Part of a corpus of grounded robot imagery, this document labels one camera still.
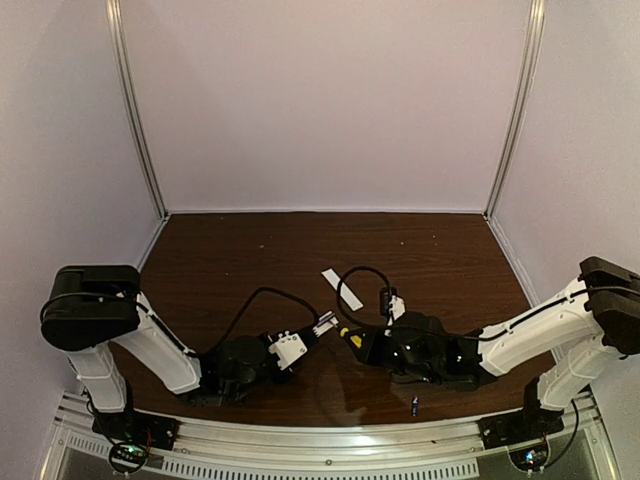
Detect yellow handled screwdriver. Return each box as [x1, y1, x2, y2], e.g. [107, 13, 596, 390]
[339, 327, 363, 350]

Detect white remote control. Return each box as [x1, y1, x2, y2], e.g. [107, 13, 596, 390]
[299, 315, 338, 345]

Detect white battery cover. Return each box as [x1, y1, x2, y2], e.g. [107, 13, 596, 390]
[321, 268, 364, 311]

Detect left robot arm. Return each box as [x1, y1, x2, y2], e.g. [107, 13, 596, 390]
[40, 265, 308, 414]

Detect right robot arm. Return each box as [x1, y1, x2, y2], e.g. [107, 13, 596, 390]
[341, 256, 639, 422]

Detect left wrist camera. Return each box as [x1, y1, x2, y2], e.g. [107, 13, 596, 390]
[268, 331, 309, 371]

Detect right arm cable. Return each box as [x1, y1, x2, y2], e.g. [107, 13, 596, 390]
[335, 265, 401, 334]

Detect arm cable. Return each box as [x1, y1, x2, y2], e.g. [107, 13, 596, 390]
[219, 286, 321, 346]
[335, 265, 401, 334]

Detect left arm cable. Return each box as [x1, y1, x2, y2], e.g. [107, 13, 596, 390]
[219, 286, 321, 346]

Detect front aluminium rail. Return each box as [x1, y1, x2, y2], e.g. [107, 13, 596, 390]
[36, 406, 621, 479]

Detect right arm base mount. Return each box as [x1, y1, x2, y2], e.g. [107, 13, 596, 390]
[478, 410, 564, 474]

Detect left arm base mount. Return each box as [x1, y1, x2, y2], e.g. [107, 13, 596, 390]
[92, 411, 180, 476]

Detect right aluminium frame post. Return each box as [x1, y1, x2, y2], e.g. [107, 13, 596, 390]
[484, 0, 546, 222]

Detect aluminium frame post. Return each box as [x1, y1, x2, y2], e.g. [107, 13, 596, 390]
[484, 0, 546, 222]
[105, 0, 169, 221]

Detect left aluminium frame post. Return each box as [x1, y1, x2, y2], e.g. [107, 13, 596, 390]
[105, 0, 169, 221]

